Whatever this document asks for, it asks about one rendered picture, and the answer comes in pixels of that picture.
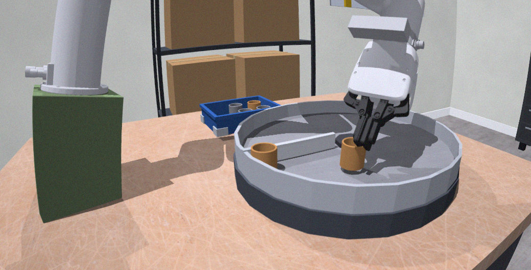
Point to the bronze bushing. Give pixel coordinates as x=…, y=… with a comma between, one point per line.
x=265, y=152
x=253, y=104
x=352, y=156

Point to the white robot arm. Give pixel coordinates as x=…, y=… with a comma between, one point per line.
x=80, y=31

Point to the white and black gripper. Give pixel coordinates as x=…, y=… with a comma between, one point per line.
x=385, y=76

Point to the grey round turntable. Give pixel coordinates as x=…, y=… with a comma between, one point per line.
x=415, y=162

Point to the blue open-top crate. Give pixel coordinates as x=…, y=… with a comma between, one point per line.
x=217, y=113

